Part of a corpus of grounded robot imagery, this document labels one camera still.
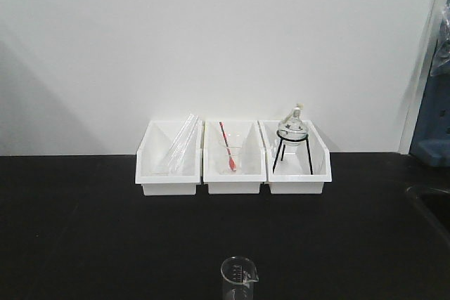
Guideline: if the clear glass beaker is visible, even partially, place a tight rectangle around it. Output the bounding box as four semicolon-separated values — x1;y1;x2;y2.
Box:
220;256;259;300

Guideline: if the small beaker in bin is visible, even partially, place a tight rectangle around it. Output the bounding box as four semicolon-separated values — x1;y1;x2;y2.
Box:
218;145;242;174

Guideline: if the middle white plastic bin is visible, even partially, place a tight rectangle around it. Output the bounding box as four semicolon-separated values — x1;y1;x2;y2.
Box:
202;120;266;195

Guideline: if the white plastic bin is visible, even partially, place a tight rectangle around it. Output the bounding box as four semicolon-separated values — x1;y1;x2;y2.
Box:
258;120;332;194
202;120;266;195
135;119;203;196

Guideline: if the red black stirring rod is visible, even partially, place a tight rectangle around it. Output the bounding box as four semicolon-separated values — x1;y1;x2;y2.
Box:
219;122;237;172

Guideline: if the glass tubes bundle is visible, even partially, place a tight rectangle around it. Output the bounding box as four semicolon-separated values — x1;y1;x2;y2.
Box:
160;114;199;174

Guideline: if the left white plastic bin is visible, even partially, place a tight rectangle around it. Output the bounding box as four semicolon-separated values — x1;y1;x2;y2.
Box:
135;119;203;196

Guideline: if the round glass flask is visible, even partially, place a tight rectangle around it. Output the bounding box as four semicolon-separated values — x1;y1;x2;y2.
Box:
278;104;309;136

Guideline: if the black metal tripod stand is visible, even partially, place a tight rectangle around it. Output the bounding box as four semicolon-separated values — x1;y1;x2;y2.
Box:
272;130;314;175

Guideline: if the right white plastic bin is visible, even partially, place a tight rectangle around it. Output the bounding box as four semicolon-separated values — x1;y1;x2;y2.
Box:
258;120;332;194

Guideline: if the blue equipment at right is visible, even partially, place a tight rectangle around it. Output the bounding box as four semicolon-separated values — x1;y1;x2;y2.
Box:
409;4;449;167

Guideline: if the black sink basin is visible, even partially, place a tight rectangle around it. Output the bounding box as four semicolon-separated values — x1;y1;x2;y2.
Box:
405;185;449;247

